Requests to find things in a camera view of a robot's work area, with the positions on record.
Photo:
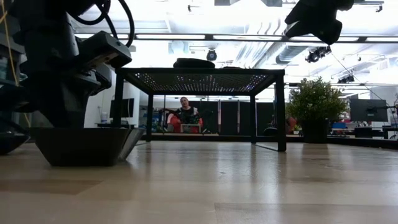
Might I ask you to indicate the overhead LED light bar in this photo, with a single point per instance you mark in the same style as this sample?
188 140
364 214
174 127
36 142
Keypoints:
210 37

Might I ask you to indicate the black deep square plate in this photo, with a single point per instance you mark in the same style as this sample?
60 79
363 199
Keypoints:
81 146

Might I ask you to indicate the black ceiling spotlight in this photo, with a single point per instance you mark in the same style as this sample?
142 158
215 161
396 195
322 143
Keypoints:
345 79
317 53
211 55

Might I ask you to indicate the black computer monitor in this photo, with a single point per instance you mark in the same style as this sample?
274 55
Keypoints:
126 107
368 109

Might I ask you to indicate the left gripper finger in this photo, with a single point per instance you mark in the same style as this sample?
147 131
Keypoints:
74 115
48 115

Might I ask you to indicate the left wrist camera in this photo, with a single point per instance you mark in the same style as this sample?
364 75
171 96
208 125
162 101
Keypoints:
104 49

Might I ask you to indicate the black perforated metal riser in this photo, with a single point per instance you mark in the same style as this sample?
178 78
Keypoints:
199 71

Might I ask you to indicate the black wavy square plate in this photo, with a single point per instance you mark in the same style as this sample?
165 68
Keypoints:
231 66

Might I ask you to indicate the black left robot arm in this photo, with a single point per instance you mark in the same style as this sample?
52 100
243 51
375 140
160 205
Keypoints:
46 28

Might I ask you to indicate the small potted plant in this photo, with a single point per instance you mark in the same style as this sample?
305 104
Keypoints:
297 128

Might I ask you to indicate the white cup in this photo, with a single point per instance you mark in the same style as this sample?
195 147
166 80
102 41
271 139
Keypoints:
104 117

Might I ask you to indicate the blue box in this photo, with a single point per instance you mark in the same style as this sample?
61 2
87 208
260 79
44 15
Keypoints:
339 125

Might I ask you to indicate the person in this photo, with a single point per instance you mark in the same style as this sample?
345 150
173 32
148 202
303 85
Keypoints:
289 124
185 113

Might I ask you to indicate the green potted plant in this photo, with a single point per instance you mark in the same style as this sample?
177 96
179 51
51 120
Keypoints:
315 99

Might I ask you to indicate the black glossy mini plate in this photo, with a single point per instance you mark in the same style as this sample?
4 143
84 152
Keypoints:
193 64

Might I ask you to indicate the black background robot arm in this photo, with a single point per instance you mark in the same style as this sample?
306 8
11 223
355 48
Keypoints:
188 117

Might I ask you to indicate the black partition panels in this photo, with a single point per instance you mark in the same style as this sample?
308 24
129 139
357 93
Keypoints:
230 118

